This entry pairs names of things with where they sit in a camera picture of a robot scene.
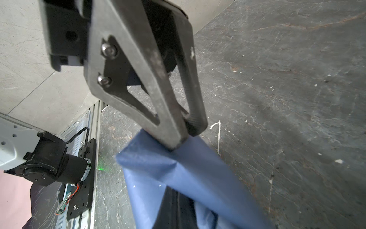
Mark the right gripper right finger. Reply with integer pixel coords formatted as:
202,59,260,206
178,193,198,229

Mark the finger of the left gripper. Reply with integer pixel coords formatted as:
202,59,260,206
162,1,208,136

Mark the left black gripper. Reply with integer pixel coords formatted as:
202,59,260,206
39,1,188,150

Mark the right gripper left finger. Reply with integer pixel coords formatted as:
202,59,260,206
153,187,178,229

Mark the light blue wrapping paper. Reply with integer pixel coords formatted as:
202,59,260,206
116,130,272,229

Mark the aluminium mounting rail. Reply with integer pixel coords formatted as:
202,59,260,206
55,101,105,229

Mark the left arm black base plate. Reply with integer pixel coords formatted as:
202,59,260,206
66,138,97,221

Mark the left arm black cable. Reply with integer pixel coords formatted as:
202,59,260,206
65,126,91,149

